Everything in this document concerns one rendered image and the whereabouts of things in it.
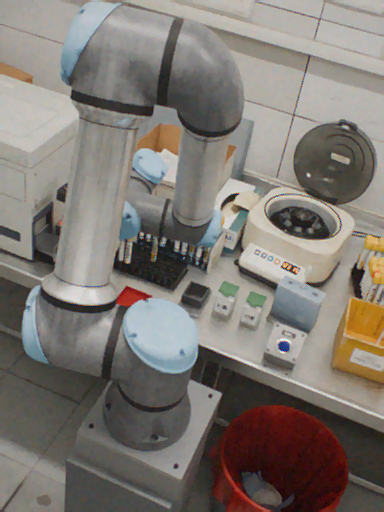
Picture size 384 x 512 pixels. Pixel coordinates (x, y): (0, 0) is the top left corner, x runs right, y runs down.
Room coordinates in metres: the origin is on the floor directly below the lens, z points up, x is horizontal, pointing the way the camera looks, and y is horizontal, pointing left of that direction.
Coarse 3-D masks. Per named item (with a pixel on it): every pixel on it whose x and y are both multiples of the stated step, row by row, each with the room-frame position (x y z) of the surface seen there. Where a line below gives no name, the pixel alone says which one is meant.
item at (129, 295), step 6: (126, 288) 1.06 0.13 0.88; (132, 288) 1.06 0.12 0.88; (120, 294) 1.03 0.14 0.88; (126, 294) 1.04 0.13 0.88; (132, 294) 1.04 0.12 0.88; (138, 294) 1.05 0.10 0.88; (144, 294) 1.05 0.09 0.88; (120, 300) 1.02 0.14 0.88; (126, 300) 1.02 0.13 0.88; (132, 300) 1.02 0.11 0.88; (138, 300) 1.03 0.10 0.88; (144, 300) 1.03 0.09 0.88; (126, 306) 1.00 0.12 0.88
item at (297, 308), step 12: (288, 276) 1.09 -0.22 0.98; (288, 288) 1.05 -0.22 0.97; (300, 288) 1.06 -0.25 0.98; (312, 288) 1.07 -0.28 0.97; (276, 300) 1.06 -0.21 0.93; (288, 300) 1.05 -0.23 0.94; (300, 300) 1.04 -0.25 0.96; (312, 300) 1.03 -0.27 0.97; (276, 312) 1.05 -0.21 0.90; (288, 312) 1.04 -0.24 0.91; (300, 312) 1.03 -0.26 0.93; (312, 312) 1.02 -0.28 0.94; (288, 324) 1.03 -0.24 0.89; (300, 324) 1.03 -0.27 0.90; (312, 324) 1.02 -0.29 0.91
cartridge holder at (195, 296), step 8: (192, 288) 1.08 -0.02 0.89; (200, 288) 1.08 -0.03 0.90; (208, 288) 1.07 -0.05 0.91; (184, 296) 1.04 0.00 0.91; (192, 296) 1.06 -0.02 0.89; (200, 296) 1.07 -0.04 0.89; (208, 296) 1.07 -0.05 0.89; (184, 304) 1.03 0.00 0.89; (192, 304) 1.03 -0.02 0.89; (200, 304) 1.03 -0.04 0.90; (192, 312) 1.01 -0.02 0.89; (200, 312) 1.02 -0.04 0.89
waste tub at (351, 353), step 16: (352, 304) 1.06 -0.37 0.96; (368, 304) 1.05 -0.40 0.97; (352, 320) 1.06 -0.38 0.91; (368, 320) 1.05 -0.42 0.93; (336, 336) 1.02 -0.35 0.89; (352, 336) 1.04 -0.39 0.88; (368, 336) 1.05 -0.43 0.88; (336, 352) 0.94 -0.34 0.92; (352, 352) 0.93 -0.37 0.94; (368, 352) 0.93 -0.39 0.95; (336, 368) 0.93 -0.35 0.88; (352, 368) 0.93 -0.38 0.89; (368, 368) 0.92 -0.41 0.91
